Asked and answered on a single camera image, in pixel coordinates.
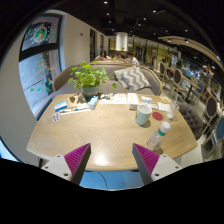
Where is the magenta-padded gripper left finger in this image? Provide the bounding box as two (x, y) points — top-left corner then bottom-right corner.
(40, 142), (92, 186)

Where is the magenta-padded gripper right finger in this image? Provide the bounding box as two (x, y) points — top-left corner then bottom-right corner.
(131, 143), (184, 186)

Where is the clear plastic water bottle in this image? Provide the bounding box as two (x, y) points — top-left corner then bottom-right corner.
(145, 121), (172, 153)

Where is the pale green mug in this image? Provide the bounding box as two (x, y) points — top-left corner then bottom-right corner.
(134, 103), (153, 127)

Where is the red round coaster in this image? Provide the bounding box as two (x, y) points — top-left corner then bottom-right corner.
(151, 111), (164, 122)

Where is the small patterned card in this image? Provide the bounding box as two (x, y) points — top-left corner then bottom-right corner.
(51, 112), (62, 123)

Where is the clear plastic cup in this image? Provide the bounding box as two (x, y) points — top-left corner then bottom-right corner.
(165, 100), (179, 120)

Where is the white napkin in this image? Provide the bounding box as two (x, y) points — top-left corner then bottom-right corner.
(157, 101), (171, 112)

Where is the blue card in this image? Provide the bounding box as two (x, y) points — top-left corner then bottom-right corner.
(53, 100), (69, 113)

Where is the grey tufted chair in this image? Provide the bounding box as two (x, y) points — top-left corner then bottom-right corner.
(176, 101), (205, 141)

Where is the wooden table stand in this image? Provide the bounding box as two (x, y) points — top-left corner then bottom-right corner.
(66, 93), (88, 108)

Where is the blue and white box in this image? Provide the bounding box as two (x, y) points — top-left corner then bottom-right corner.
(140, 95), (154, 104)

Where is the teal tissue pack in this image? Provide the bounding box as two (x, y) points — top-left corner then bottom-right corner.
(87, 95), (100, 110)

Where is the white folded leaflet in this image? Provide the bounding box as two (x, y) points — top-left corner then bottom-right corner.
(127, 92), (140, 108)

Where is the group of dining chairs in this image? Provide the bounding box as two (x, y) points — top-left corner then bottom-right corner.
(156, 61), (224, 161)

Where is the grey zigzag cushion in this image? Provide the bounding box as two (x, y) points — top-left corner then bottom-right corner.
(113, 65), (152, 92)

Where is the potted green plant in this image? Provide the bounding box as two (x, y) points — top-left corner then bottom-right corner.
(67, 60), (118, 98)

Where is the grey curved sofa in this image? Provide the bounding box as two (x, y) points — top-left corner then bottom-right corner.
(51, 63), (164, 98)

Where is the person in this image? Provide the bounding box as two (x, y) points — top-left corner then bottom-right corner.
(125, 51), (140, 66)
(113, 52), (125, 62)
(94, 50), (111, 62)

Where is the white round pillar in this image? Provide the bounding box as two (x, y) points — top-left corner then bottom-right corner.
(115, 31), (129, 52)

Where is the group of ceiling lights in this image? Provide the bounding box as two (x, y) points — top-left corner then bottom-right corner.
(99, 0), (221, 61)

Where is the menu text wall poster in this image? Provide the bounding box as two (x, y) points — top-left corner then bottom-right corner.
(18, 49), (63, 119)

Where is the food picture wall poster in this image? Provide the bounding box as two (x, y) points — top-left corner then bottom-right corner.
(20, 18), (63, 53)

